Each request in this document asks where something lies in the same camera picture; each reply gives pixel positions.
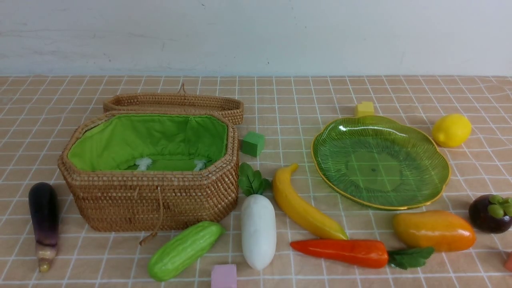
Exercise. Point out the yellow toy banana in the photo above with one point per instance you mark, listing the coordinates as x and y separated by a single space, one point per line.
300 211

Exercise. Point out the white toy radish green leaves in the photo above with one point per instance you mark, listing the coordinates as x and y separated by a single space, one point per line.
258 218

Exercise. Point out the green toy cucumber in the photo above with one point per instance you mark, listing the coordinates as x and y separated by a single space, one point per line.
183 250

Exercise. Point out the orange toy carrot green leaves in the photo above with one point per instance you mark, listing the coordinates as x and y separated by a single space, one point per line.
364 253

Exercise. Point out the yellow toy lemon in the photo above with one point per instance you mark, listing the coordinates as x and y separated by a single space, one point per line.
451 130

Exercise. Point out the orange yellow toy mango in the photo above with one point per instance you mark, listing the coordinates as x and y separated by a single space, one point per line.
442 230

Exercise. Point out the purple toy eggplant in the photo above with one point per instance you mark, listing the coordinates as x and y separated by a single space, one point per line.
44 211

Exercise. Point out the dark purple toy mangosteen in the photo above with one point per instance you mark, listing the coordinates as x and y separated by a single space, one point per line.
491 213

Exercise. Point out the green foam cube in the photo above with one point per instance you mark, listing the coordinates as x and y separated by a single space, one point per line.
253 144

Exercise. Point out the woven wicker basket lid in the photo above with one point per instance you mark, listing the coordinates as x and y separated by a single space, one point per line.
227 107

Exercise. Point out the woven wicker basket green lining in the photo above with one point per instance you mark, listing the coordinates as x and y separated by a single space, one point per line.
144 171

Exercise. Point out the yellow foam cube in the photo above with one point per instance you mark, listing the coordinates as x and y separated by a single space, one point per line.
364 109

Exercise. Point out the green glass leaf plate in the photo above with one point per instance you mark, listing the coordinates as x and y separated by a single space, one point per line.
380 163

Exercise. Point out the pink foam cube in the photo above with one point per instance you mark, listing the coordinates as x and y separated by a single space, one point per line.
224 276

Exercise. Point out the orange foam cube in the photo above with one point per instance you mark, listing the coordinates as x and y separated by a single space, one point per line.
508 263

